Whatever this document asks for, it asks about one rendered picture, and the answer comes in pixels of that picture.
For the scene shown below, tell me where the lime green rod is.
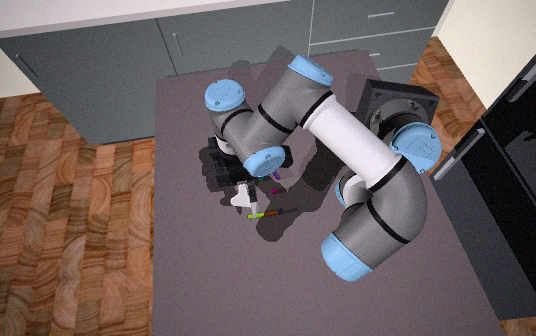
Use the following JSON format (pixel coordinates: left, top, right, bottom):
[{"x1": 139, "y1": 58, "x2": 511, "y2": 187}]
[{"x1": 248, "y1": 213, "x2": 265, "y2": 220}]

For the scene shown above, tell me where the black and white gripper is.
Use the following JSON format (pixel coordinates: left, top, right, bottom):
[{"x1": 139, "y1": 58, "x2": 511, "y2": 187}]
[{"x1": 208, "y1": 137, "x2": 258, "y2": 218}]

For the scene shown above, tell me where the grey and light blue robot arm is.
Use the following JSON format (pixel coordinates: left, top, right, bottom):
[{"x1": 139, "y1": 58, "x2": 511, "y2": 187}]
[{"x1": 205, "y1": 54, "x2": 442, "y2": 282}]

